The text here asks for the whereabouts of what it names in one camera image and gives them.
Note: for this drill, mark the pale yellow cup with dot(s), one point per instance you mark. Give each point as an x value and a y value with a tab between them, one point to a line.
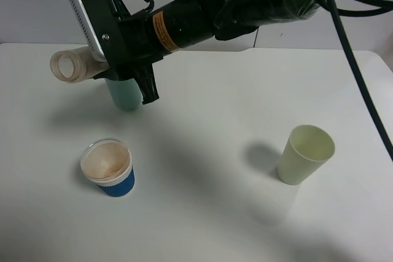
307	149

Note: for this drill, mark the blue sleeved glass cup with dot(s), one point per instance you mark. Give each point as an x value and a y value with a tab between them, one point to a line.
108	164

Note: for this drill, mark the clear plastic drink bottle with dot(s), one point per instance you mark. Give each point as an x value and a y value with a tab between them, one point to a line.
76	65

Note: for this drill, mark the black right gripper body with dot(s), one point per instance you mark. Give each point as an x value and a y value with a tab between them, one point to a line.
137	48

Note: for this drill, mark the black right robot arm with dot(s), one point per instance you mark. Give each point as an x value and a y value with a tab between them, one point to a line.
197	20

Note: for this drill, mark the teal cup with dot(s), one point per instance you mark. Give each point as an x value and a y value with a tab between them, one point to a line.
126	94

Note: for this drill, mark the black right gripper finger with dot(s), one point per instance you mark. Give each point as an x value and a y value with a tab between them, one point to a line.
145	78
108	74

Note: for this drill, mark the white wrist camera on bracket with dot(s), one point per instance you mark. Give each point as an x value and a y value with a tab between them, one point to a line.
89	19

